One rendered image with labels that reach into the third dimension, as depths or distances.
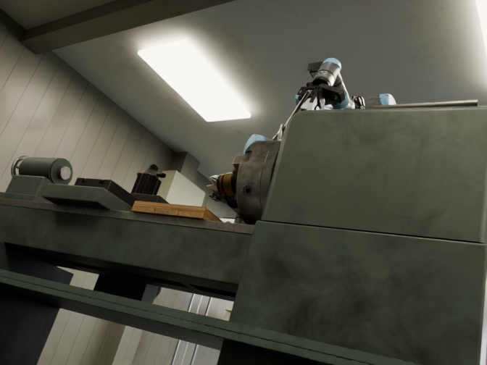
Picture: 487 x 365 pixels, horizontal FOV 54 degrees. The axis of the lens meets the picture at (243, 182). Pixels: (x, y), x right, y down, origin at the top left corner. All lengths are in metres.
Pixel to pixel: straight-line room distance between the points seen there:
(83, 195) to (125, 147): 4.42
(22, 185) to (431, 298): 1.81
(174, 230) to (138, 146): 4.82
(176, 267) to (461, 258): 0.81
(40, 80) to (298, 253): 4.62
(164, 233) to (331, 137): 0.62
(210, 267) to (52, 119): 4.34
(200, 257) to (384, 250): 0.56
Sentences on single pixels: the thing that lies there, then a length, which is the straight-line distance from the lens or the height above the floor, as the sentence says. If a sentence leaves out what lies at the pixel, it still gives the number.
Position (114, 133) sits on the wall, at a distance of 6.10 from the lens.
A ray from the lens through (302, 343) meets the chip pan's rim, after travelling 1.13.
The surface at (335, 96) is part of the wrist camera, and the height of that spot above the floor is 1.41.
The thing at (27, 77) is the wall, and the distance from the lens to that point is 5.52.
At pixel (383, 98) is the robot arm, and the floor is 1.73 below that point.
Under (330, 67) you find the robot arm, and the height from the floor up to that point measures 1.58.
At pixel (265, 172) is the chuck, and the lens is 1.51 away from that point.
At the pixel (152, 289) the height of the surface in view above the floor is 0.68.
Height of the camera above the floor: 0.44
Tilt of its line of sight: 22 degrees up
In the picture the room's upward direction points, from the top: 16 degrees clockwise
